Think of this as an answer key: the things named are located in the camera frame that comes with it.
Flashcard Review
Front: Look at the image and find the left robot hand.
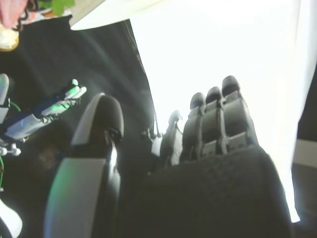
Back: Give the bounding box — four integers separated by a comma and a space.
44, 75, 295, 238

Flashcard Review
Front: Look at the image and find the chocolate cupcake with strawberry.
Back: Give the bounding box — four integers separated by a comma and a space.
0, 0, 75, 32

